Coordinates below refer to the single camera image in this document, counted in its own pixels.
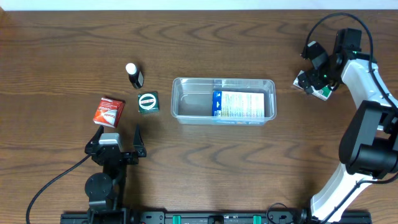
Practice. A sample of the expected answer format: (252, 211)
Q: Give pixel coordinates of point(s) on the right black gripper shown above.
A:
(317, 82)

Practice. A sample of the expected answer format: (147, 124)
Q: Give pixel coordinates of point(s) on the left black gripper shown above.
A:
(139, 150)

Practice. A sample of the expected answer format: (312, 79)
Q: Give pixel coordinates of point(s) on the white green medicine box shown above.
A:
(323, 92)

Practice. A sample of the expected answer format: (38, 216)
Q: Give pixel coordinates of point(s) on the red white Panadol box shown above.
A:
(108, 112)

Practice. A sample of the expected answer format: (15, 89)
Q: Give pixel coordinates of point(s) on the dark green square box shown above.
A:
(148, 102)

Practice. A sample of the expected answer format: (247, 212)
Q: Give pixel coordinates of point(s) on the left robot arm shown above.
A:
(105, 189)

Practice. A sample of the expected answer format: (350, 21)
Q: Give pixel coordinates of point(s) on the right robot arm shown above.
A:
(368, 148)

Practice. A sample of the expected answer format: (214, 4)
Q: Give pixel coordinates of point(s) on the clear plastic container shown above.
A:
(192, 99)

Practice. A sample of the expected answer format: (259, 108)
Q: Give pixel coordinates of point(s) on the black bottle white cap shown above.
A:
(135, 76)

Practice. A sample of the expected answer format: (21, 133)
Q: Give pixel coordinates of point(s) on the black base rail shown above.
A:
(182, 218)

